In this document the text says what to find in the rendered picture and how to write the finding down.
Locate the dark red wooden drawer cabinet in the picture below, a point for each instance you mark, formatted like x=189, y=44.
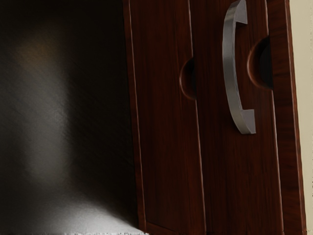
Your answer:
x=166, y=137

